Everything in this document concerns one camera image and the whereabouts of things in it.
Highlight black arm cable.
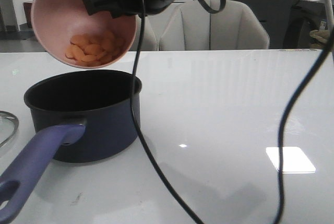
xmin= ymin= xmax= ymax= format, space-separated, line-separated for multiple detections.
xmin=130 ymin=0 xmax=206 ymax=224

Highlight beige cushion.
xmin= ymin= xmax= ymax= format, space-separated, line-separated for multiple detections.
xmin=309 ymin=30 xmax=330 ymax=50

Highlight red bin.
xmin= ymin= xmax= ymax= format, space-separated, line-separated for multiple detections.
xmin=23 ymin=2 xmax=32 ymax=28

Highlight glass pot lid purple knob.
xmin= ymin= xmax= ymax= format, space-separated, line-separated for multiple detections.
xmin=1 ymin=111 xmax=19 ymax=148

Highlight left grey upholstered chair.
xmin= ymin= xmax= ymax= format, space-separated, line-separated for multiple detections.
xmin=130 ymin=16 xmax=158 ymax=51

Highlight dark blue saucepan purple handle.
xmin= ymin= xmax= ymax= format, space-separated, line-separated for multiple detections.
xmin=1 ymin=69 xmax=141 ymax=223

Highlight orange ham slices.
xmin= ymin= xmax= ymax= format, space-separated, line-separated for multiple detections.
xmin=65 ymin=30 xmax=125 ymax=67

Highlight grey upholstered chair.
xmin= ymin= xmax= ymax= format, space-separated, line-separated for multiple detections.
xmin=159 ymin=0 xmax=270 ymax=51
xmin=130 ymin=16 xmax=158 ymax=51

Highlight right grey upholstered chair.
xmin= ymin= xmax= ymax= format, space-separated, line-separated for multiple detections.
xmin=159 ymin=0 xmax=270 ymax=51

